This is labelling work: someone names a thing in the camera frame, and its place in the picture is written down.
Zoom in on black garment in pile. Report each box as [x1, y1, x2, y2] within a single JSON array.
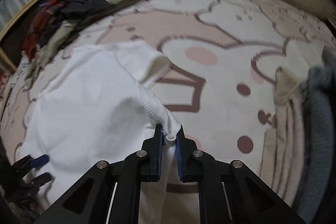
[[61, 0, 111, 20]]

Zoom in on olive khaki garment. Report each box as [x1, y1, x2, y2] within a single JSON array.
[[25, 20, 77, 89]]

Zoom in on bear pattern bed blanket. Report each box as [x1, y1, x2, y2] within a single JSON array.
[[0, 0, 336, 224]]

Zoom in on folded blue jeans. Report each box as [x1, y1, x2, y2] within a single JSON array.
[[294, 48, 335, 223]]

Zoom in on white t-shirt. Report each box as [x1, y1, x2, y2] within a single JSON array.
[[19, 41, 202, 224]]

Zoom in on red plaid shirt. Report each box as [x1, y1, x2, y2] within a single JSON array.
[[22, 0, 67, 61]]

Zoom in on folded beige trousers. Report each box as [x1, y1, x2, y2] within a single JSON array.
[[260, 67, 305, 206]]

